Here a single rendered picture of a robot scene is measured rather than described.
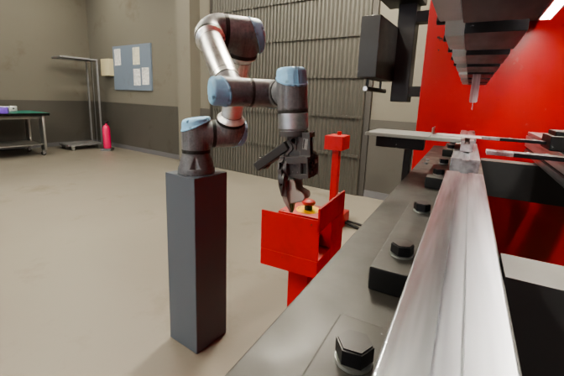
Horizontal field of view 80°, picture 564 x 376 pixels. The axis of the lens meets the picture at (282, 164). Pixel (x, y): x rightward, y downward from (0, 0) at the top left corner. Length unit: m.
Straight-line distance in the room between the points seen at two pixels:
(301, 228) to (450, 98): 1.33
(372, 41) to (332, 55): 1.94
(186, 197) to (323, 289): 1.03
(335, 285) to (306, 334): 0.09
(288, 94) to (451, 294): 0.63
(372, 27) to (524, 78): 0.85
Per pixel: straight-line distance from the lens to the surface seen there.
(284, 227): 0.85
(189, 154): 1.39
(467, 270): 0.30
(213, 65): 0.96
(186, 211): 1.41
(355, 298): 0.41
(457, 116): 1.97
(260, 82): 0.89
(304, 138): 0.81
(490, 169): 1.55
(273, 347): 0.34
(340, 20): 4.16
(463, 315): 0.25
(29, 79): 7.92
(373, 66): 2.18
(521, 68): 1.99
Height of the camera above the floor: 1.09
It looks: 11 degrees down
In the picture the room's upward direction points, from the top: 2 degrees clockwise
